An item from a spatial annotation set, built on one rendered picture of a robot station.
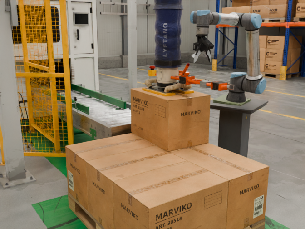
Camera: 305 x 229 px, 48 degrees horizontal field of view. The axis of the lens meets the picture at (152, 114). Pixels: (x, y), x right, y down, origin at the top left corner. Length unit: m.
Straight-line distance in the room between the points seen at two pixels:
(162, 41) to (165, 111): 0.56
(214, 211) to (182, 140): 0.70
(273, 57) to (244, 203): 8.72
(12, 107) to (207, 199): 2.08
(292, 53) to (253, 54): 8.02
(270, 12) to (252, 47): 7.82
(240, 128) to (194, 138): 0.76
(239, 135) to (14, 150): 2.16
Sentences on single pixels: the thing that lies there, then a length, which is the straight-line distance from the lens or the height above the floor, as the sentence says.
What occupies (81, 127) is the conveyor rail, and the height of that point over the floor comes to 0.45.
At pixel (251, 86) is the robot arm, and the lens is 3.28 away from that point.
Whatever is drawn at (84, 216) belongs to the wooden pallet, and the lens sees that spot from 2.87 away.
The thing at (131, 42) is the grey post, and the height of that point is 1.20.
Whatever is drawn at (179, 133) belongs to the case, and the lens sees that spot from 2.65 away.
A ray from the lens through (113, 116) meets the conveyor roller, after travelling 3.65.
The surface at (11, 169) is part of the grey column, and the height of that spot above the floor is 0.13.
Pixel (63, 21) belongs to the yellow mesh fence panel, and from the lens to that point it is 3.60.
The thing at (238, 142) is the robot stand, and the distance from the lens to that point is 3.45.
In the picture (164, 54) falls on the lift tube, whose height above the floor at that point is 1.25.
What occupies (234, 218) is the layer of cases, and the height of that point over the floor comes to 0.26.
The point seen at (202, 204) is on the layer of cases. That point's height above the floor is 0.45.
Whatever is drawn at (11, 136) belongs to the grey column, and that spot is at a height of 0.46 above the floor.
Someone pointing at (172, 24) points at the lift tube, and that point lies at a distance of 2.74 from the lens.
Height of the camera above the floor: 1.46
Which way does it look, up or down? 14 degrees down
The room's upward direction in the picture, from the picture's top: straight up
